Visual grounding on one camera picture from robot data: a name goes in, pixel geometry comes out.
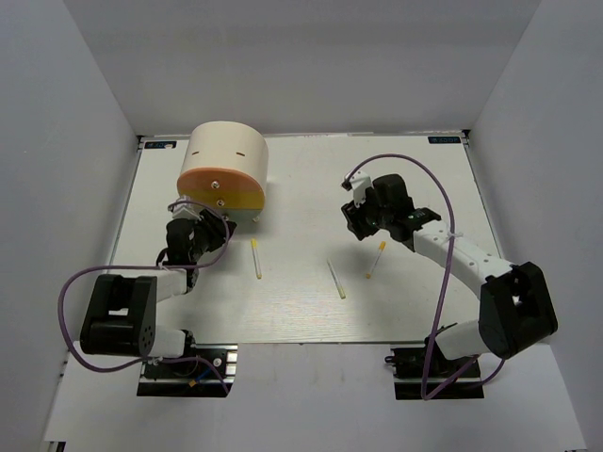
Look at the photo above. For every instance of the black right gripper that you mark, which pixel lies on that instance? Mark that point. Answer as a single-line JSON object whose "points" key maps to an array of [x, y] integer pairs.
{"points": [[355, 216]]}

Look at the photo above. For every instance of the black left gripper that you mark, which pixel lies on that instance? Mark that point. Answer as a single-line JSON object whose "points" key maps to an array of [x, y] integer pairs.
{"points": [[220, 231]]}

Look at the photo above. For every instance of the orange organizer drawer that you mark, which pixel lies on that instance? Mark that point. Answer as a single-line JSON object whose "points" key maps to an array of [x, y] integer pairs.
{"points": [[204, 179]]}

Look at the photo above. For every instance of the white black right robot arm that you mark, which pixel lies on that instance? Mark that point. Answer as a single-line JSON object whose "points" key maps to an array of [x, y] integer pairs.
{"points": [[515, 307]]}

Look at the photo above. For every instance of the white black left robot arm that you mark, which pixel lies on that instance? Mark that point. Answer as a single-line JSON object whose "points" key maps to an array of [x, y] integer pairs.
{"points": [[121, 317]]}

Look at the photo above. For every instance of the white pen orange-yellow cap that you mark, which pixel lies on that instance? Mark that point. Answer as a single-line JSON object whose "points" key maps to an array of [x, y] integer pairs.
{"points": [[376, 260]]}

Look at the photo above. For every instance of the white pen bright yellow cap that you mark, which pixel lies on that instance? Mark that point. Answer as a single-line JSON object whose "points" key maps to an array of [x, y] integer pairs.
{"points": [[256, 260]]}

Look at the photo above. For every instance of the white pen pale yellow ends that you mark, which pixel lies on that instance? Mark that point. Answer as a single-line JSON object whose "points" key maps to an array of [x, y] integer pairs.
{"points": [[338, 284]]}

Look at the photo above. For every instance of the cream round drawer organizer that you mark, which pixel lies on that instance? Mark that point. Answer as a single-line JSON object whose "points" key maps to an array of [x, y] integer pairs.
{"points": [[229, 145]]}

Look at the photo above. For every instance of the blue logo sticker left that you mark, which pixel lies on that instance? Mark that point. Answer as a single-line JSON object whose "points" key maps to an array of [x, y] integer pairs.
{"points": [[161, 144]]}

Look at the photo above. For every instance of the blue logo sticker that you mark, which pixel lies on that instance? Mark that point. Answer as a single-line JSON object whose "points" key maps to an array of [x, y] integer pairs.
{"points": [[161, 144], [440, 140]]}

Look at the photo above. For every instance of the blue logo sticker right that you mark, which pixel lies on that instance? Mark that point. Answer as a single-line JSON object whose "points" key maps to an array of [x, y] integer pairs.
{"points": [[440, 140]]}

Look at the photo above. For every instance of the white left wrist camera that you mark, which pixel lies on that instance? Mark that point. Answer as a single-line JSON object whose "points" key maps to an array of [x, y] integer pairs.
{"points": [[183, 209]]}

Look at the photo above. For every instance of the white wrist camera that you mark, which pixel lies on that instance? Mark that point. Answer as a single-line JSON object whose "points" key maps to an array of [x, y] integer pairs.
{"points": [[183, 209], [357, 182]]}

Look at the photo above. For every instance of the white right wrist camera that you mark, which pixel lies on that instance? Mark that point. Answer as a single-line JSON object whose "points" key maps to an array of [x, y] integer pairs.
{"points": [[357, 182]]}

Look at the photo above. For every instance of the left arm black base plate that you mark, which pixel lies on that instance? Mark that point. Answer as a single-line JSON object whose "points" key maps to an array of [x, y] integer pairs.
{"points": [[211, 375]]}

